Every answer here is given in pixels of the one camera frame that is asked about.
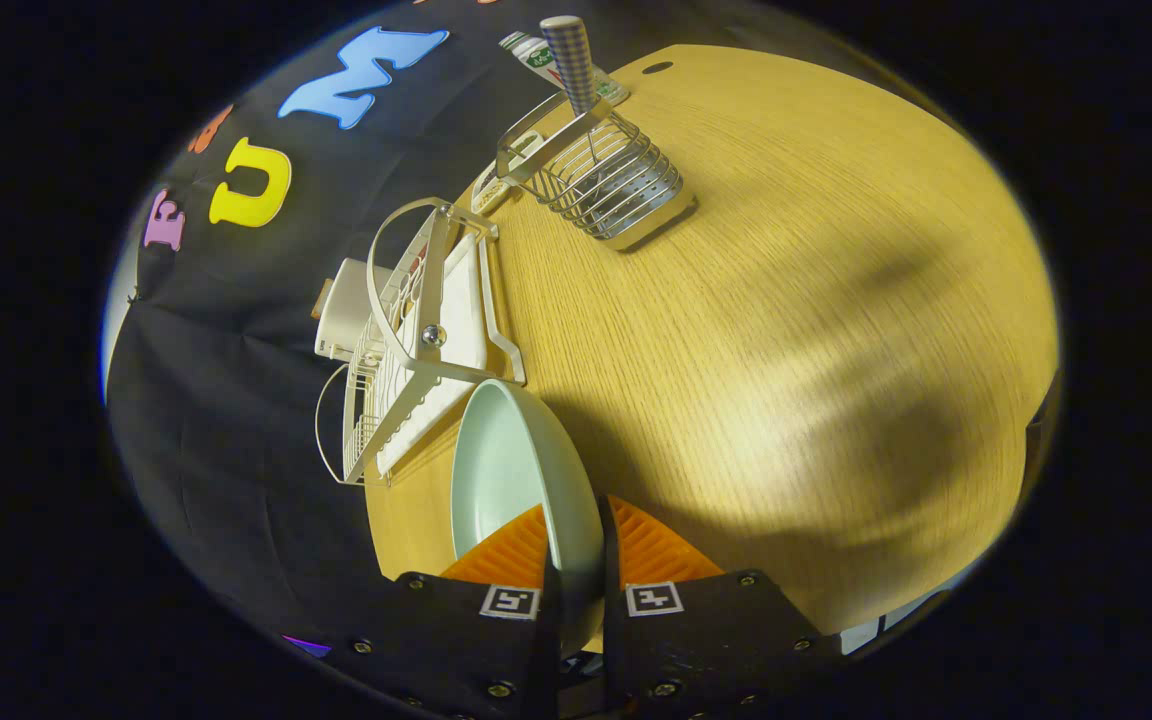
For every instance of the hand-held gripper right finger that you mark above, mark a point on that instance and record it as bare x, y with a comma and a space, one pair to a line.
611, 640

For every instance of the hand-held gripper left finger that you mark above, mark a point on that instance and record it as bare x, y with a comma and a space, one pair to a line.
548, 650

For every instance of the pale green plate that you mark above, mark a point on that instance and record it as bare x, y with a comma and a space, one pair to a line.
506, 470

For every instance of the white divided dish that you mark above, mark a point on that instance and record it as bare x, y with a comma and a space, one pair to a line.
486, 190

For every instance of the white drain tray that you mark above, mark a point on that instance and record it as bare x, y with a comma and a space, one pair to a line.
461, 320

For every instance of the white toaster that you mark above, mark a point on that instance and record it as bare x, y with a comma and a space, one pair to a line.
346, 310

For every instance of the brown toast slice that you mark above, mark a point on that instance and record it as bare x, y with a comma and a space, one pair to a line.
319, 300

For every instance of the black table grommet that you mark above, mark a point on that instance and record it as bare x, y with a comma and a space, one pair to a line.
657, 68

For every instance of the white drink bottle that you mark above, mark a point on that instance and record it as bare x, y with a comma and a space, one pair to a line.
536, 55

